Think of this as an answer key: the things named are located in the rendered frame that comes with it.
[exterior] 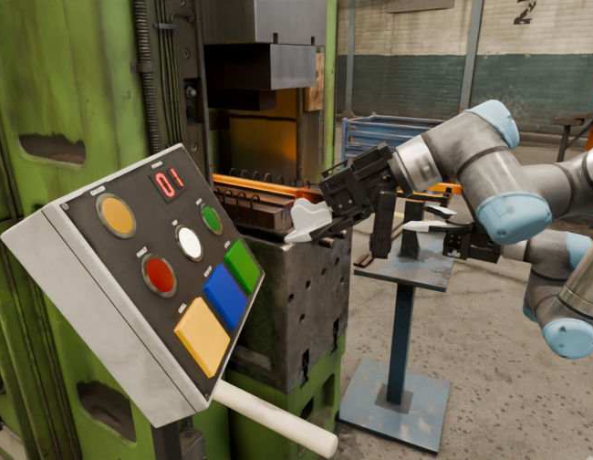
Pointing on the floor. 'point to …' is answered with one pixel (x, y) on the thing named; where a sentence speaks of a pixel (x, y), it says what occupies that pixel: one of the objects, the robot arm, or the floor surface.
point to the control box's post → (167, 442)
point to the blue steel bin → (356, 135)
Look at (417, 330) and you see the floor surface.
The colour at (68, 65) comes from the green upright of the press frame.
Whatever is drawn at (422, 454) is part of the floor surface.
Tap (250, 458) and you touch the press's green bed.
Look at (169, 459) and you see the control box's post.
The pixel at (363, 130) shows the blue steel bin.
